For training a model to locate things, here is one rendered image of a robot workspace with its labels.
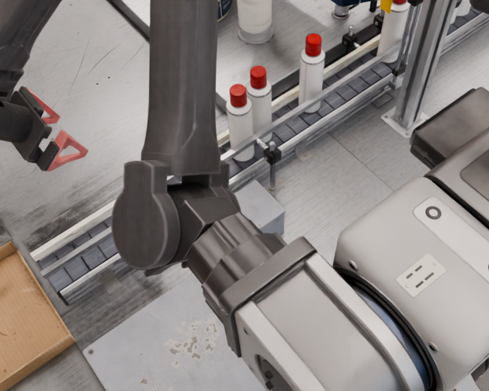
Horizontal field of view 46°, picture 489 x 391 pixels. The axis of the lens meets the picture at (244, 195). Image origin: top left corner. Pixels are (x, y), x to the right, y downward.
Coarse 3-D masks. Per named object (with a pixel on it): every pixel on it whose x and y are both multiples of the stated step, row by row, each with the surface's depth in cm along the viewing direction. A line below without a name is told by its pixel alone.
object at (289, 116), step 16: (368, 64) 131; (320, 96) 126; (288, 112) 124; (272, 128) 122; (240, 144) 120; (224, 160) 118; (96, 240) 109; (64, 256) 108; (80, 256) 109; (48, 272) 106
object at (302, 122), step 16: (464, 16) 149; (448, 32) 147; (352, 64) 142; (384, 64) 142; (336, 80) 140; (352, 80) 139; (368, 80) 139; (336, 96) 137; (352, 96) 136; (320, 112) 134; (288, 128) 132; (304, 128) 132; (224, 144) 131; (256, 144) 130; (256, 160) 128; (176, 176) 126; (80, 240) 119; (112, 240) 118; (48, 256) 117; (96, 256) 117; (112, 256) 117; (64, 272) 115; (80, 272) 115; (64, 288) 115
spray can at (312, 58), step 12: (312, 36) 119; (312, 48) 118; (300, 60) 123; (312, 60) 121; (300, 72) 125; (312, 72) 123; (300, 84) 128; (312, 84) 126; (300, 96) 131; (312, 96) 129; (312, 108) 132
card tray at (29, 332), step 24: (0, 264) 122; (24, 264) 122; (0, 288) 119; (24, 288) 119; (0, 312) 116; (24, 312) 116; (48, 312) 116; (0, 336) 113; (24, 336) 113; (48, 336) 113; (72, 336) 113; (0, 360) 111; (24, 360) 111; (48, 360) 110; (0, 384) 105
